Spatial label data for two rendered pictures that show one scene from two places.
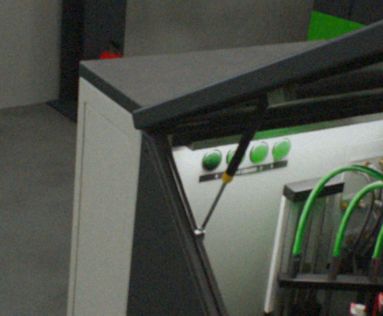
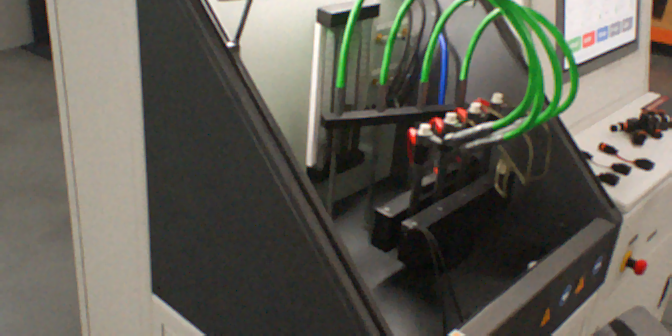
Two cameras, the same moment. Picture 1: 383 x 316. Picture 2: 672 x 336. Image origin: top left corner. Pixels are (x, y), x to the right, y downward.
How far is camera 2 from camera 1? 60 cm
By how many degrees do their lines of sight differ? 14
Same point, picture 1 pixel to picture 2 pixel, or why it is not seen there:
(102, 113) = not seen: outside the picture
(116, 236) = (118, 87)
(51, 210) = (42, 143)
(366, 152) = not seen: outside the picture
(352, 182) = (384, 8)
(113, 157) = not seen: outside the picture
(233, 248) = (268, 90)
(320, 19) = not seen: outside the picture
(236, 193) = (264, 18)
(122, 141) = not seen: outside the picture
